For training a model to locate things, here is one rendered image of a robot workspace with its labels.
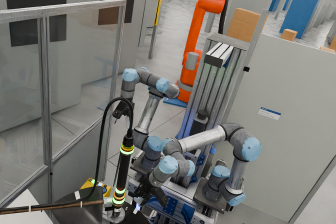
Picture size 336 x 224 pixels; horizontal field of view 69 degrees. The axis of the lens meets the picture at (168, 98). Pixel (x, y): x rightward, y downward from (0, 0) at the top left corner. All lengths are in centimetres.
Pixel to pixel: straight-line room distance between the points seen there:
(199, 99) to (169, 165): 68
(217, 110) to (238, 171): 41
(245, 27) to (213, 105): 717
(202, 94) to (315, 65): 123
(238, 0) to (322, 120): 918
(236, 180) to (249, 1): 1018
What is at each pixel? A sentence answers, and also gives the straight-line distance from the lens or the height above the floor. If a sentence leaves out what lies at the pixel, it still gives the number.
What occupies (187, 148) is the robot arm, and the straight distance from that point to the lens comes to 129.
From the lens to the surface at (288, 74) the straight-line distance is 253.
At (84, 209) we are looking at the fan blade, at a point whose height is 138.
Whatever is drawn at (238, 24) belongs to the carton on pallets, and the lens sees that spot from 879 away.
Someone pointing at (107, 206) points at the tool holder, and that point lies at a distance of 103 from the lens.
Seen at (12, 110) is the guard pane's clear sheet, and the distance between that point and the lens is 147.
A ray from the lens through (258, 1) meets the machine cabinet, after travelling 1124.
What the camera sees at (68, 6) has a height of 205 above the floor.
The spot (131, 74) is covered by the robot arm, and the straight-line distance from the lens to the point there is 130.
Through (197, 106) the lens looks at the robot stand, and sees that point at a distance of 167.
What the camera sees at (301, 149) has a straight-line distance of 291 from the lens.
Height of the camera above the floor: 236
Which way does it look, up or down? 28 degrees down
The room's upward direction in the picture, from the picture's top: 13 degrees clockwise
